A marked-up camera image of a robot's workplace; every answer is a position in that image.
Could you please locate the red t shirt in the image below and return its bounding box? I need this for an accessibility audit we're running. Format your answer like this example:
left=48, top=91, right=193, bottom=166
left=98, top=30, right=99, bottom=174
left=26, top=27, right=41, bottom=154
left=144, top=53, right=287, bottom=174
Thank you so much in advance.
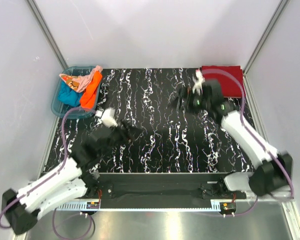
left=201, top=65, right=246, bottom=98

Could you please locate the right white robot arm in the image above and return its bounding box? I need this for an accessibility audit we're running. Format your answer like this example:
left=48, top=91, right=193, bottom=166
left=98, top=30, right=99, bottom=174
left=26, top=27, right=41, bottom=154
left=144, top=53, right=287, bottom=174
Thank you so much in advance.
left=170, top=79, right=294, bottom=197

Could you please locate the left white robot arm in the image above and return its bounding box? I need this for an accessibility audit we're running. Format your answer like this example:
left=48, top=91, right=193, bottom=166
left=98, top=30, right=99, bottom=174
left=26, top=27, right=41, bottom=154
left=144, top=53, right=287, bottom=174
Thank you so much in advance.
left=1, top=120, right=143, bottom=235

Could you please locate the orange t shirt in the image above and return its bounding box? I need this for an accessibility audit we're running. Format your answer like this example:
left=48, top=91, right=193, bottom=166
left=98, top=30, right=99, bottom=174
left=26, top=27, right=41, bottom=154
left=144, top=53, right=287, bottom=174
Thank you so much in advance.
left=80, top=71, right=103, bottom=109

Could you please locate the blue plastic bin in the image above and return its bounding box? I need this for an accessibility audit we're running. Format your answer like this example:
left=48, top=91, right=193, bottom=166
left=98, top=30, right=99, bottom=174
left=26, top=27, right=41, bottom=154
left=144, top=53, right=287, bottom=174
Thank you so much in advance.
left=51, top=65, right=101, bottom=120

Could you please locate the blue t shirt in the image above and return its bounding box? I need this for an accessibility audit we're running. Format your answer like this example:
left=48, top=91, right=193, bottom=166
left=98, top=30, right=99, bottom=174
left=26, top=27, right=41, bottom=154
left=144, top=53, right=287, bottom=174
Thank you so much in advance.
left=57, top=81, right=83, bottom=107

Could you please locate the pink printed t shirt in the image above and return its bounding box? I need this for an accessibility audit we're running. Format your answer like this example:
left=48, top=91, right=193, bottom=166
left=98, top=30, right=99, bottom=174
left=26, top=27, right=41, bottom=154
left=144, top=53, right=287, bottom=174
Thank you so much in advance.
left=59, top=65, right=103, bottom=93

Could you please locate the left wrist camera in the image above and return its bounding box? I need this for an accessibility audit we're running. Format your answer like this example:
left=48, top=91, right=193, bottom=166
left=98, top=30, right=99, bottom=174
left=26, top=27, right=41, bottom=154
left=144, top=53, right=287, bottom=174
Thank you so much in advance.
left=94, top=107, right=118, bottom=128

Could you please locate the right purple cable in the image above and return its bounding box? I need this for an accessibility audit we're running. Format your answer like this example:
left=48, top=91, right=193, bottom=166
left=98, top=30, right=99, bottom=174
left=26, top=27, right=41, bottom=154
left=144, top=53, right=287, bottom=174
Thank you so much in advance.
left=201, top=68, right=296, bottom=217

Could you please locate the purple cable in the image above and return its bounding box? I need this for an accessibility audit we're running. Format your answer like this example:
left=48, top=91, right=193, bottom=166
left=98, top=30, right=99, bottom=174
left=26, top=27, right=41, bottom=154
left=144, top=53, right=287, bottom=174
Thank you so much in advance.
left=0, top=106, right=103, bottom=240
left=201, top=68, right=296, bottom=217

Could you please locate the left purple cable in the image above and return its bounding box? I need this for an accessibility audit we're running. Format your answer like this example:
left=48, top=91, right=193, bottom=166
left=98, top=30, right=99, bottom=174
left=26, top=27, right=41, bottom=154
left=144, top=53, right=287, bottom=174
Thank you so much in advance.
left=0, top=106, right=103, bottom=240

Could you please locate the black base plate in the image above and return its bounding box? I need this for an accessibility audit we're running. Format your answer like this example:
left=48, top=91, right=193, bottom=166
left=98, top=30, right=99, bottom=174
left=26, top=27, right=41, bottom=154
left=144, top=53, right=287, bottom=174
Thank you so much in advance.
left=83, top=173, right=246, bottom=211

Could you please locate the white slotted cable duct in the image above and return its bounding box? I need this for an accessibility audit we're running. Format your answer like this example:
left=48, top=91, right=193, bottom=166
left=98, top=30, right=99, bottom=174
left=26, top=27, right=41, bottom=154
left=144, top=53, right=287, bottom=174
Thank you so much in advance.
left=57, top=200, right=221, bottom=212

